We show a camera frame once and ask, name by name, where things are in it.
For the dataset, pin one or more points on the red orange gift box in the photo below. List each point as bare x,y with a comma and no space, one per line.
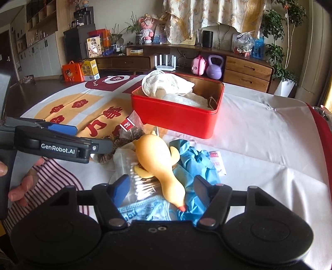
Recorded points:
99,35

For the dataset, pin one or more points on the photo frame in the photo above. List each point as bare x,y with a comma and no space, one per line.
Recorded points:
28,79

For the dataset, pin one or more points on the black cabinet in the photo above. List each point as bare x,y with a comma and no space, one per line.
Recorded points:
76,44

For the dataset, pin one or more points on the red tin box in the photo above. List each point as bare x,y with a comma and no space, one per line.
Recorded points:
176,116

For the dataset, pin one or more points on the wooden wall shelf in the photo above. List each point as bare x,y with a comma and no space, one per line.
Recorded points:
44,20

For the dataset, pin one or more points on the white yellow snack box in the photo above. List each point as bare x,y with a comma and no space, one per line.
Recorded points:
94,46

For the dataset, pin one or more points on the cotton swab bag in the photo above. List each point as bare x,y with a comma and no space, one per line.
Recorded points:
141,181

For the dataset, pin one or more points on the blue glove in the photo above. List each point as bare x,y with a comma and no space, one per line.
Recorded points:
192,161

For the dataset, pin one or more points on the red white striped cloth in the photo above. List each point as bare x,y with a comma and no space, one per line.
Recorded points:
59,176

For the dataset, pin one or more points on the small green plant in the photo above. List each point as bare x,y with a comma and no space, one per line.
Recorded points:
114,37

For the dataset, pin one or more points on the purple kettlebell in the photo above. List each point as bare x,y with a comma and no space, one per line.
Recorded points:
215,70

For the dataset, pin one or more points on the pink plush doll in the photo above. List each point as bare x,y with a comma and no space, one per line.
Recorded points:
147,31

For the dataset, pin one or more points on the small cream box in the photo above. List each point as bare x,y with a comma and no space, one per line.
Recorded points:
134,51

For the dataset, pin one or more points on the white mesh cloth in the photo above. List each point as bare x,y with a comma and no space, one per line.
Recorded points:
166,83

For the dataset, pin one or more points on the brown dried flower packet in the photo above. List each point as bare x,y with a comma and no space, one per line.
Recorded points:
105,158

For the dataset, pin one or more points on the white plastic bag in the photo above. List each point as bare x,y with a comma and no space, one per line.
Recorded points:
181,100

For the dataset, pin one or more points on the blue picture card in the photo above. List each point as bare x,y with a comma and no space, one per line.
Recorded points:
158,33

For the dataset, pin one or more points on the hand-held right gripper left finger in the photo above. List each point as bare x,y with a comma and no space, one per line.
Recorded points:
122,188

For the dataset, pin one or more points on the yellow carton box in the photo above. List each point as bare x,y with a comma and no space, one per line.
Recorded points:
89,68

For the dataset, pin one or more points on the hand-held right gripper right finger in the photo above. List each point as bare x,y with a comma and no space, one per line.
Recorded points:
201,188

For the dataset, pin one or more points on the blue face mask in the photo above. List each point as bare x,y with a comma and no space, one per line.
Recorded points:
145,210

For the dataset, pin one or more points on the black speaker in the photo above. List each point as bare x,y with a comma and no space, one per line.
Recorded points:
207,39

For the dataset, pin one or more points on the person's left hand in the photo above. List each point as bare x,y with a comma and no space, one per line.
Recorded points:
23,188

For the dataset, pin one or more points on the floral curtain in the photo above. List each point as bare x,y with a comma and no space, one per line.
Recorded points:
207,15

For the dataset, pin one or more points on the beige standing air conditioner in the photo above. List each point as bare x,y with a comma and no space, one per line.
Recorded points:
313,52

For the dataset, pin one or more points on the white red sachet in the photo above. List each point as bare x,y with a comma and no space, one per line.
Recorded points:
217,163

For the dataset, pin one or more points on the white cabinet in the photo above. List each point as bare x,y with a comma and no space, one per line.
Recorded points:
41,57

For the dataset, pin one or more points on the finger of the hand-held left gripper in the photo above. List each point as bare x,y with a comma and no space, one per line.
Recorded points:
103,146
62,128

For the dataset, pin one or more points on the plant in dark vase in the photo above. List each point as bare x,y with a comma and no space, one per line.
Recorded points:
138,39

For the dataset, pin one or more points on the tea bag with red label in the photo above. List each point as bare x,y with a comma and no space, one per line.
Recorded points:
134,127

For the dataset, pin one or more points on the tall plant in white pot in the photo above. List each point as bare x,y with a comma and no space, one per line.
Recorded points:
285,87

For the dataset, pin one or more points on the white router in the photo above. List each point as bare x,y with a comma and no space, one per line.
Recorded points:
166,68

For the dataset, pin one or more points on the wooden TV cabinet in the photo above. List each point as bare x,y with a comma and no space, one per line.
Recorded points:
246,67

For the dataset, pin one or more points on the pink toy suitcase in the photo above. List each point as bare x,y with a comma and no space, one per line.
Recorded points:
198,66

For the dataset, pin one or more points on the black coffee machine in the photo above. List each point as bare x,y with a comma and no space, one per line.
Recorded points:
83,17

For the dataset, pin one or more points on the clear plastic bag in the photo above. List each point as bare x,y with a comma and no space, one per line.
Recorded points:
243,44

